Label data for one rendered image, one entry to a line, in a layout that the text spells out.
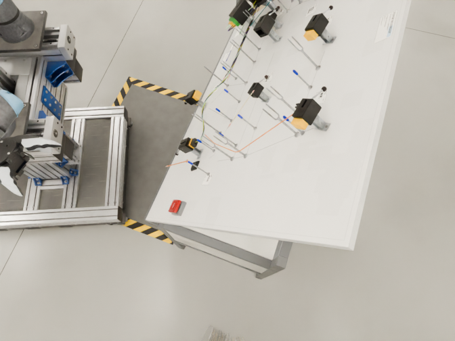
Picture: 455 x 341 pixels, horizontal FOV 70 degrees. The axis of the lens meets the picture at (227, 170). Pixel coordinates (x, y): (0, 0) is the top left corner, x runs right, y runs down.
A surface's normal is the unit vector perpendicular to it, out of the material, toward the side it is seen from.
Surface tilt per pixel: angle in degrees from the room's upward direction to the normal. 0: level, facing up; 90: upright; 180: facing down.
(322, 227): 51
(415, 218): 0
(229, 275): 0
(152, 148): 0
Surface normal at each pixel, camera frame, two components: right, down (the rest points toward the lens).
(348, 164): -0.73, -0.47
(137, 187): 0.00, -0.36
